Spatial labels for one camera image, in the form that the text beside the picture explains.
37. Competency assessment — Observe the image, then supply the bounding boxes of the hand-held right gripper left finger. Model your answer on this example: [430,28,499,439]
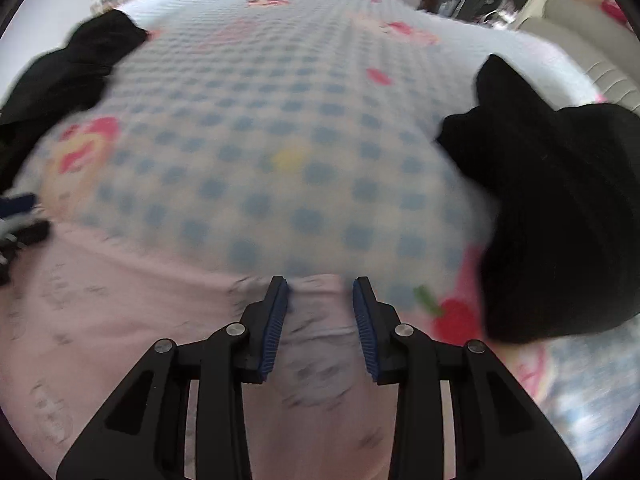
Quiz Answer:
[56,275,290,480]

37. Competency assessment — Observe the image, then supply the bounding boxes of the pink cartoon print pants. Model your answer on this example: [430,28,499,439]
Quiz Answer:
[0,225,401,480]

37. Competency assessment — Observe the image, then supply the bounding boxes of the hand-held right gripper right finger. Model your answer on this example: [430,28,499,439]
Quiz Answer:
[352,276,583,480]

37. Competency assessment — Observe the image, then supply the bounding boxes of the black hooded garment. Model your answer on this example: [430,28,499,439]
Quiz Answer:
[0,10,150,128]

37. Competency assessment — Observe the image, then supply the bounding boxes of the checked cartoon print blanket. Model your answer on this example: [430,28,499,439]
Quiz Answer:
[0,0,640,461]

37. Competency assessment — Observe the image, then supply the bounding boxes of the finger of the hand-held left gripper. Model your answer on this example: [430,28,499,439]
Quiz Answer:
[10,220,51,251]
[0,193,37,217]

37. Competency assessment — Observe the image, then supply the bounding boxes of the folded black garment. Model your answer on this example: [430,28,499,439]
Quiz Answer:
[432,54,640,345]

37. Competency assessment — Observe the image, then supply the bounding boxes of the grey padded headboard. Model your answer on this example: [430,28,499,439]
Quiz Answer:
[520,0,640,112]

